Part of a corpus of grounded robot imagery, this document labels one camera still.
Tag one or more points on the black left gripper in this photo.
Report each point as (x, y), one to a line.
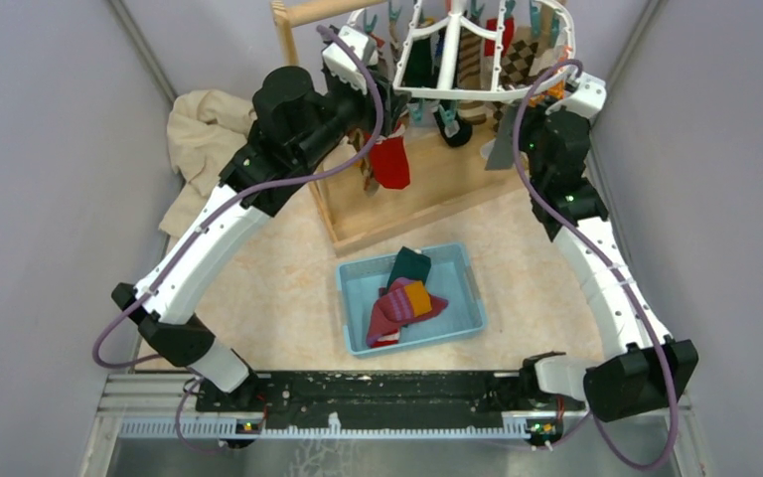
(392, 102)

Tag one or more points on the maroon pink sock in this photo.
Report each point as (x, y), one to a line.
(381, 322)

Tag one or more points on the grey ankle sock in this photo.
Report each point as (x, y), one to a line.
(502, 154)

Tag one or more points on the beige crumpled cloth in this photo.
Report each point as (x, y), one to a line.
(205, 128)

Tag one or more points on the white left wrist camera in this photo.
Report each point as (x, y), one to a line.
(341, 66)

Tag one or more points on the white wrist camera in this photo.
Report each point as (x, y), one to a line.
(584, 97)
(341, 66)

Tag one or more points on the brown tan striped sock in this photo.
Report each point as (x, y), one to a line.
(469, 77)

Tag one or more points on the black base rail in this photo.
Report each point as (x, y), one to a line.
(330, 405)

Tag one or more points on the teal hanger clip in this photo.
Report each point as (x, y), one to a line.
(448, 117)

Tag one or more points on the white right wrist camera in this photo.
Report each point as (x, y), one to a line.
(584, 97)

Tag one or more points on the red and cream sock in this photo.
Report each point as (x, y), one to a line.
(386, 165)

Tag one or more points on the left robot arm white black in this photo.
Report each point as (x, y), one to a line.
(295, 128)

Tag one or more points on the black blue white sock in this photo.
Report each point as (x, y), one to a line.
(461, 138)

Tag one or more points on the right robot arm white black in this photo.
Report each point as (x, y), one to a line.
(644, 368)

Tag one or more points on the maroon purple yellow sock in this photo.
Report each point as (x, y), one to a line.
(408, 301)

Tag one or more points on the light blue plastic basket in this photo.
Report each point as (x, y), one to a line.
(450, 277)

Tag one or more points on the wooden hanger stand frame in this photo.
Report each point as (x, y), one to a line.
(444, 181)

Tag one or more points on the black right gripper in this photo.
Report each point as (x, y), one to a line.
(530, 120)

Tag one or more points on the red white striped sock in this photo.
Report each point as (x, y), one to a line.
(387, 340)

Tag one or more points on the dark teal sock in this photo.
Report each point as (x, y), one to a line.
(409, 264)

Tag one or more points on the white plastic sock hanger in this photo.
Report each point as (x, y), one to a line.
(456, 59)

